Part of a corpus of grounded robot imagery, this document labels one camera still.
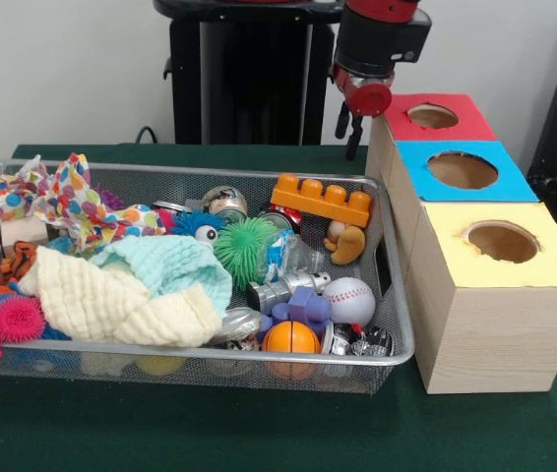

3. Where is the silver can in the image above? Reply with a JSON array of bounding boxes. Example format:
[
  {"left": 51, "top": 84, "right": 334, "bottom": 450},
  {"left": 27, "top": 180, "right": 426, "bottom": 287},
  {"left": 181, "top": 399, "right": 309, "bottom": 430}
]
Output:
[{"left": 210, "top": 309, "right": 261, "bottom": 348}]

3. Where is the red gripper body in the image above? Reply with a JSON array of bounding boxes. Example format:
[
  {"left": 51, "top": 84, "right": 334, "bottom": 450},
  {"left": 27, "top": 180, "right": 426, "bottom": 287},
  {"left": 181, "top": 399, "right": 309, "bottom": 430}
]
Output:
[{"left": 341, "top": 77, "right": 396, "bottom": 120}]

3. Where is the wooden box with three holes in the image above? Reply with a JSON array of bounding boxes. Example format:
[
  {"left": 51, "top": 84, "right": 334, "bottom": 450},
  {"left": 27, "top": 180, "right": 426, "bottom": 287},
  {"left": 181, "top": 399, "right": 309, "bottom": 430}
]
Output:
[{"left": 368, "top": 92, "right": 557, "bottom": 395}]

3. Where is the clear mesh bin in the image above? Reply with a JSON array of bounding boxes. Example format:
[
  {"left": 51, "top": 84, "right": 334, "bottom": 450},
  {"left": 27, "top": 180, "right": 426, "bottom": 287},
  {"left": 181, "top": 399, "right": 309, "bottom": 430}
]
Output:
[{"left": 0, "top": 159, "right": 416, "bottom": 397}]

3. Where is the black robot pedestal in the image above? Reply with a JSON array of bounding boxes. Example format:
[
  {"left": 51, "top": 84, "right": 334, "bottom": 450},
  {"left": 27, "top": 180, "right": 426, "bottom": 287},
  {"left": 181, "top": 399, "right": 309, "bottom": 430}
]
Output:
[{"left": 153, "top": 0, "right": 350, "bottom": 148}]

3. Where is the mint green cloth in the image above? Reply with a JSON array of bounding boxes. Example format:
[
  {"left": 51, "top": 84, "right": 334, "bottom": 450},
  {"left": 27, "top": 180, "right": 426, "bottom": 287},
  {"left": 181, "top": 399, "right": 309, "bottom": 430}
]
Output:
[{"left": 90, "top": 234, "right": 234, "bottom": 322}]

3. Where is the white ball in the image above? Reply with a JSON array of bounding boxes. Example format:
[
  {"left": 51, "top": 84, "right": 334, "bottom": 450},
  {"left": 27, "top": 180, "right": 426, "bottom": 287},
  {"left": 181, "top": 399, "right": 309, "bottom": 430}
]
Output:
[{"left": 322, "top": 277, "right": 377, "bottom": 327}]

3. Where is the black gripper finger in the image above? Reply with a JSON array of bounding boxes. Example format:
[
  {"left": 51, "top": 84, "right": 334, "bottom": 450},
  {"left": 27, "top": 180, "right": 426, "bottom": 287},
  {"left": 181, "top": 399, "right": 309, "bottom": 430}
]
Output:
[
  {"left": 334, "top": 98, "right": 351, "bottom": 140},
  {"left": 345, "top": 112, "right": 367, "bottom": 162}
]

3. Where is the orange rubber toy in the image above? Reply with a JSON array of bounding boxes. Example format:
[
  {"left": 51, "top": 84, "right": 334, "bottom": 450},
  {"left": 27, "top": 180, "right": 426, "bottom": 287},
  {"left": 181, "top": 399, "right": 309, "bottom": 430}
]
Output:
[{"left": 270, "top": 173, "right": 374, "bottom": 229}]

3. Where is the pink spiky ball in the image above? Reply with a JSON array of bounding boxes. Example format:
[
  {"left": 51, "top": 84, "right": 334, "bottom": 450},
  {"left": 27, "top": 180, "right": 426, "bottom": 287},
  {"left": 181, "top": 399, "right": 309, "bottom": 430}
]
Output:
[{"left": 0, "top": 295, "right": 46, "bottom": 361}]

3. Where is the small orange basketball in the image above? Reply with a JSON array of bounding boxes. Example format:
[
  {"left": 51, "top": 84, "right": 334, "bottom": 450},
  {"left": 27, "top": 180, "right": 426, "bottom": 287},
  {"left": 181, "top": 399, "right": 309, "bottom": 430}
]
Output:
[{"left": 261, "top": 321, "right": 322, "bottom": 383}]

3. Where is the green spiky ball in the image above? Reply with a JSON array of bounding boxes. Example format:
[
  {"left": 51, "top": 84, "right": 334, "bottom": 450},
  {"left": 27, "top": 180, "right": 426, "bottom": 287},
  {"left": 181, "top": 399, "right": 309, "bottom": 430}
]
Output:
[{"left": 213, "top": 216, "right": 282, "bottom": 289}]

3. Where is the polka dot cloth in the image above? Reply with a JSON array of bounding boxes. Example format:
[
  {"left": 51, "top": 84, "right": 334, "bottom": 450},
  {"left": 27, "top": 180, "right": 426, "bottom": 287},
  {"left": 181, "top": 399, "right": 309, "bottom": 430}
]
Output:
[{"left": 0, "top": 152, "right": 167, "bottom": 253}]

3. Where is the cream yellow cloth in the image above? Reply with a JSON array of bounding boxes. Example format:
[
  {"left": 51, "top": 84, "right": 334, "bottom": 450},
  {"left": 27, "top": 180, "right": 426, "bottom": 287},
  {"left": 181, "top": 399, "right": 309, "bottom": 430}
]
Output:
[{"left": 17, "top": 246, "right": 223, "bottom": 349}]

